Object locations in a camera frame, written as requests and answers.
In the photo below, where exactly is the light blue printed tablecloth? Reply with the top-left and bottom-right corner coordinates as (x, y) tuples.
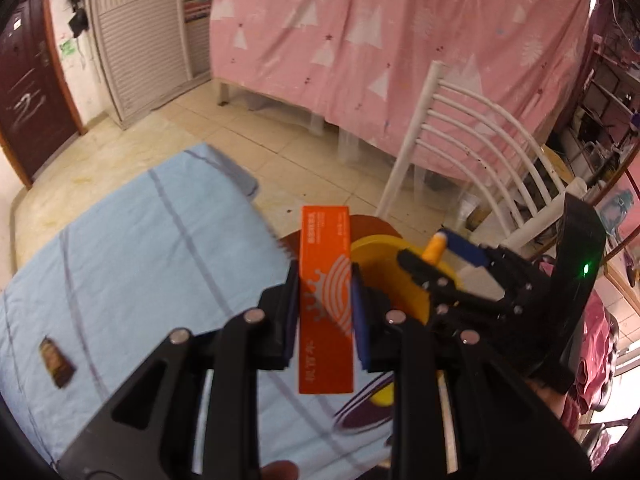
(0, 142), (401, 475)

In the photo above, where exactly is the yellow plastic basin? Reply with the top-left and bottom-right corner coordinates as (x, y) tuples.
(350, 234), (473, 328)

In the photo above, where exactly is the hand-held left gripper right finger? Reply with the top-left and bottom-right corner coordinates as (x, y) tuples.
(350, 262), (593, 480)

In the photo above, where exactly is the dark brown door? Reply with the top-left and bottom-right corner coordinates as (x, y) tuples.
(0, 0), (84, 190)

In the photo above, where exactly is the person's right forearm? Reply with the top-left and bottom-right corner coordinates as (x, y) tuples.
(530, 380), (601, 433)

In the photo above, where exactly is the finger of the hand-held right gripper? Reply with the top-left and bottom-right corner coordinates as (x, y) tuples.
(440, 230), (548, 306)
(397, 250), (521, 328)

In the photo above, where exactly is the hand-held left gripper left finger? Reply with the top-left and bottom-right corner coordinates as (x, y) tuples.
(57, 262), (301, 480)

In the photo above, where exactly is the pink crumpled cloth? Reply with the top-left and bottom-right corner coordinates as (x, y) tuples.
(547, 255), (622, 433)

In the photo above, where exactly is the person's left hand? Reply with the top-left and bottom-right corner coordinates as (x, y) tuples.
(262, 460), (307, 480)

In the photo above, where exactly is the white ribbed wardrobe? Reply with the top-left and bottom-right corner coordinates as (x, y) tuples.
(84, 0), (213, 131)

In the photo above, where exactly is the orange cardboard box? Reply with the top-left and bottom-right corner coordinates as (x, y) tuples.
(298, 205), (356, 395)

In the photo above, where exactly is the brown snack wrapper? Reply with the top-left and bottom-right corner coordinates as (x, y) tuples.
(40, 337), (77, 390)

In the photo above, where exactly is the cluttered metal shelf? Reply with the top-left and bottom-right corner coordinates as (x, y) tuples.
(550, 0), (640, 196)

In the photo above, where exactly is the white chair with brown seat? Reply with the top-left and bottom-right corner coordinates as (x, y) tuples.
(277, 60), (587, 263)

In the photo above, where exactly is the orange tube with white cap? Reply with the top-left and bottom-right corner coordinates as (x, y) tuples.
(421, 232), (448, 264)

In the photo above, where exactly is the pink tree print bedsheet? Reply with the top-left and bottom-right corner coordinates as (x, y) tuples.
(210, 0), (599, 183)

